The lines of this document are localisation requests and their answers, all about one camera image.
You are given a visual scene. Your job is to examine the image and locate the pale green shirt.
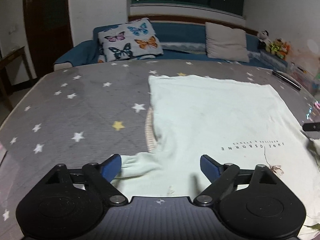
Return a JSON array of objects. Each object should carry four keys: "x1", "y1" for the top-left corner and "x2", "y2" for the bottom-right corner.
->
[{"x1": 113, "y1": 75, "x2": 319, "y2": 239}]

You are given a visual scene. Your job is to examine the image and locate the black remote control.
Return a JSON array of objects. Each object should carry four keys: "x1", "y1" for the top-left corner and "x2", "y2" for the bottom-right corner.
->
[{"x1": 272, "y1": 70, "x2": 302, "y2": 91}]

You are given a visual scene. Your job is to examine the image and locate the grey star tablecloth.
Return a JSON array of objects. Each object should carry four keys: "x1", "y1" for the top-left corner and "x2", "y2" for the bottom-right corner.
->
[{"x1": 1, "y1": 60, "x2": 319, "y2": 239}]

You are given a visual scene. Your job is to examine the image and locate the orange yellow plush toy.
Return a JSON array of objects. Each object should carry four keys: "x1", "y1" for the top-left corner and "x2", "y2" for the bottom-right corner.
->
[{"x1": 266, "y1": 38, "x2": 291, "y2": 61}]

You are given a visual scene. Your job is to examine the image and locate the panda plush toy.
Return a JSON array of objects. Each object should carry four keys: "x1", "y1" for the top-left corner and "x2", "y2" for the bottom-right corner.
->
[{"x1": 257, "y1": 30, "x2": 271, "y2": 50}]

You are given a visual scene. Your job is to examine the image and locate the beige cushion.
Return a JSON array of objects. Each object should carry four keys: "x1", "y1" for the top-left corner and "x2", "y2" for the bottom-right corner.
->
[{"x1": 205, "y1": 22, "x2": 249, "y2": 63}]

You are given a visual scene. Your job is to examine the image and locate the wooden side table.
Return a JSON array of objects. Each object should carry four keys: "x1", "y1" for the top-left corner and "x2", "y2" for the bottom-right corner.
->
[{"x1": 0, "y1": 45, "x2": 34, "y2": 113}]

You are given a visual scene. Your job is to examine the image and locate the butterfly print pillow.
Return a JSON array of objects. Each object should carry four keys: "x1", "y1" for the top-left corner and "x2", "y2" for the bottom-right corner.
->
[{"x1": 98, "y1": 18, "x2": 163, "y2": 62}]

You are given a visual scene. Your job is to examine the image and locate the dark wooden door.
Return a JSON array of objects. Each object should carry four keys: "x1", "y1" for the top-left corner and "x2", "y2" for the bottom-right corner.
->
[{"x1": 23, "y1": 0, "x2": 73, "y2": 77}]

